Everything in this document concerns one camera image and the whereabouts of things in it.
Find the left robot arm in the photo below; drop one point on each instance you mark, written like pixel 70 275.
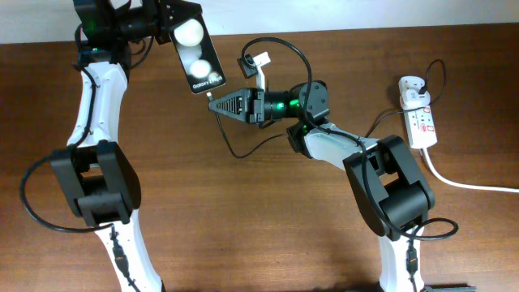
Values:
pixel 98 181

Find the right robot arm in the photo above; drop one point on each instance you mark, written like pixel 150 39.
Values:
pixel 391 193

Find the white USB charger plug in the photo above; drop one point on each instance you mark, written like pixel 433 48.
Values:
pixel 411 99

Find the black Samsung smartphone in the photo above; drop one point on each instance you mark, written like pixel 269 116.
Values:
pixel 197 55

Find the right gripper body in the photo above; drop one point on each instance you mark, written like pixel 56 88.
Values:
pixel 257 106

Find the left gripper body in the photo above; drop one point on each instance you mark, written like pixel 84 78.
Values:
pixel 151 21

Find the white power strip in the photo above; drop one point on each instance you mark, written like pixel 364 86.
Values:
pixel 419 122

